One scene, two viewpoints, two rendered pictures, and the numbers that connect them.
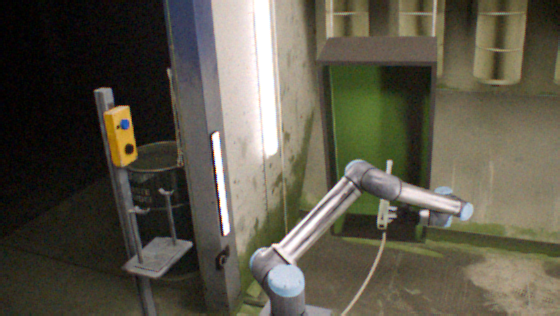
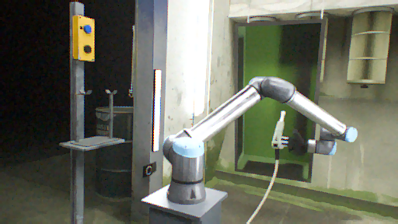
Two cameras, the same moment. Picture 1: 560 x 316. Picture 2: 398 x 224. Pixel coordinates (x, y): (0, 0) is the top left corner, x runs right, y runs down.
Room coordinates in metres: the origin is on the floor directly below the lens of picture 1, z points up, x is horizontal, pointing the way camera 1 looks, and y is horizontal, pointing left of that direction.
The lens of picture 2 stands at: (0.42, -0.13, 1.18)
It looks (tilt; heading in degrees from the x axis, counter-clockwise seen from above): 6 degrees down; 3
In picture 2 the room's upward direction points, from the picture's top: 3 degrees clockwise
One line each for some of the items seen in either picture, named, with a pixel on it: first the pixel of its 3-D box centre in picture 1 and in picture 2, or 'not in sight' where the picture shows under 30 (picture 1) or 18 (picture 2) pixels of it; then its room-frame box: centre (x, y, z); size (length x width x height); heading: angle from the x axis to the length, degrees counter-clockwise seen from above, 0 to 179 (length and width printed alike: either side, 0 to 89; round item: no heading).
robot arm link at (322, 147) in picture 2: (439, 217); (325, 147); (2.25, -0.85, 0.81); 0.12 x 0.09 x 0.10; 74
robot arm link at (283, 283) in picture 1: (285, 289); (187, 157); (1.70, 0.00, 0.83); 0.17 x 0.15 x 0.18; 23
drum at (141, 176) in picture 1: (169, 209); (123, 149); (3.26, 0.83, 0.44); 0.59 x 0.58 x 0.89; 47
